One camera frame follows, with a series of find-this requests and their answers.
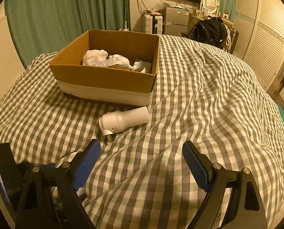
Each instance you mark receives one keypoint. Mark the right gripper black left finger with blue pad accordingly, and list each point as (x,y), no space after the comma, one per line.
(64,182)

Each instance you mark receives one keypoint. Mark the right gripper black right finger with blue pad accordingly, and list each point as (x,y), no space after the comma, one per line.
(245,208)

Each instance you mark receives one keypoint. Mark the white plastic bottle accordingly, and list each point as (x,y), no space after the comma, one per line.
(116,122)

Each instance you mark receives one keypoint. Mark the white cream tube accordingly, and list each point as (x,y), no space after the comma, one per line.
(110,64)

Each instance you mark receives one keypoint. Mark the blue floral tissue pack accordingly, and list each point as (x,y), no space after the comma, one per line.
(142,66)

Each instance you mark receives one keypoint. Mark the white plush in box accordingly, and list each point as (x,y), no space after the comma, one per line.
(94,57)

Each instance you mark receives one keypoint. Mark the brown cardboard box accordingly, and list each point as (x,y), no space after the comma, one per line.
(108,84)

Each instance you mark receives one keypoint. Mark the green curtain left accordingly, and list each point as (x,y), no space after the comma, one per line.
(45,26)

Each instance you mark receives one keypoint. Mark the black jacket on chair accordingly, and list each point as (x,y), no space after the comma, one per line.
(211,31)

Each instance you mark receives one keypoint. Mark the white louvered wardrobe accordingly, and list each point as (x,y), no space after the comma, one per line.
(260,24)

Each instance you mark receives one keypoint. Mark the silver mini fridge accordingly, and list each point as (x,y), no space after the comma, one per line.
(175,21)

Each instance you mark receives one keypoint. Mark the white suitcase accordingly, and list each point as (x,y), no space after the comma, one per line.
(153,24)

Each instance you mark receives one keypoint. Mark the white oval vanity mirror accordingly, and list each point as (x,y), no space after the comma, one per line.
(210,7)

